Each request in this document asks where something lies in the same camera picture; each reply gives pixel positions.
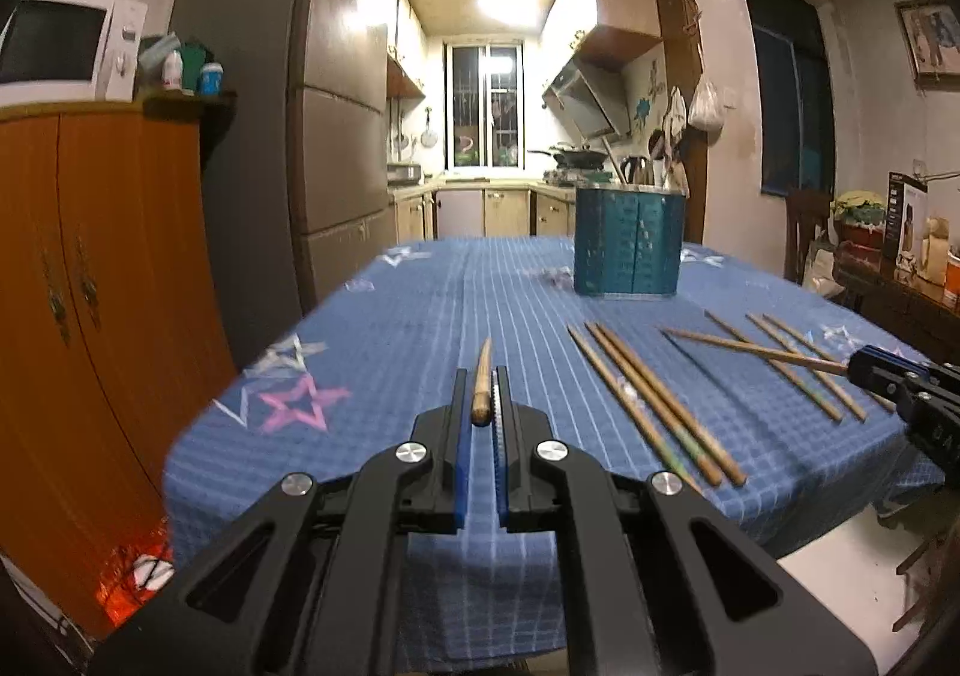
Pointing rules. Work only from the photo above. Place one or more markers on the kitchen window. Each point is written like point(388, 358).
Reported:
point(484, 106)

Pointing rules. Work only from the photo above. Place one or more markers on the glowing electric heater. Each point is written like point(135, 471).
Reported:
point(139, 578)

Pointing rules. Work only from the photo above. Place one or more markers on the small white bottle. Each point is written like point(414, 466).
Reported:
point(172, 72)

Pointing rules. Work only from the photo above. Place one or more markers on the framed wall picture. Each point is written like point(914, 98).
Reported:
point(934, 38)

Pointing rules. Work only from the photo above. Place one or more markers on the white microwave oven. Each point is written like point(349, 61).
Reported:
point(67, 45)

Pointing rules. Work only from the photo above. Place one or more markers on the dark room window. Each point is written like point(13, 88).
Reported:
point(795, 91)

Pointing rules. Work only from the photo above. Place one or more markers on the grey refrigerator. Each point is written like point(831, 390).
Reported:
point(330, 136)

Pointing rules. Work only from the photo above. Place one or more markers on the orange cup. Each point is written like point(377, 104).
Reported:
point(952, 282)

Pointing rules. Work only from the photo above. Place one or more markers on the dark wooden side table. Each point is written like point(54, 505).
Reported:
point(900, 308)

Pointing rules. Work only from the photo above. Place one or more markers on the wooden chopstick with green end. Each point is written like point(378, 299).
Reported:
point(622, 398)

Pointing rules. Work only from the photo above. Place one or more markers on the blue checked tablecloth with stars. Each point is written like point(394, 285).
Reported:
point(420, 316)

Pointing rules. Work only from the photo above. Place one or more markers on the silver countertop appliance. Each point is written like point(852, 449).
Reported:
point(405, 173)

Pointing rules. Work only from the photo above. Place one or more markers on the wooden stool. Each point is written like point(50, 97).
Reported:
point(922, 571)

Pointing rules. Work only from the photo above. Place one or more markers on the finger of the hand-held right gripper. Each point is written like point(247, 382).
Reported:
point(896, 357)
point(881, 382)

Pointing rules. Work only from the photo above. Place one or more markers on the white plastic bag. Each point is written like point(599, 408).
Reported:
point(706, 106)

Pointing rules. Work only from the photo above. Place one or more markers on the dark wooden chair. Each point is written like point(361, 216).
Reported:
point(806, 233)

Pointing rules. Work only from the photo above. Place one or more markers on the steel electric kettle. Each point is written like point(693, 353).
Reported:
point(637, 172)

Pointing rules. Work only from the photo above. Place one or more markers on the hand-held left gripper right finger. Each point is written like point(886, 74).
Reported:
point(501, 488)

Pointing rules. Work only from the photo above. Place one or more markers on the teal perforated utensil holder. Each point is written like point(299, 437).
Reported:
point(630, 241)

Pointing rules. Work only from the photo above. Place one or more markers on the black and white carton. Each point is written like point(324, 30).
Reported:
point(906, 218)

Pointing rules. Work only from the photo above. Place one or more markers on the orange wooden cabinet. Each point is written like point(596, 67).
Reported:
point(112, 346)

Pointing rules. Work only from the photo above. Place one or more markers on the black wok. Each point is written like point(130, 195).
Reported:
point(581, 157)

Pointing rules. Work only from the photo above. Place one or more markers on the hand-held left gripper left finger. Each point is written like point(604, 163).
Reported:
point(461, 481)

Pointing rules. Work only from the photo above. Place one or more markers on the green plastic cup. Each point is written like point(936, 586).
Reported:
point(196, 57)

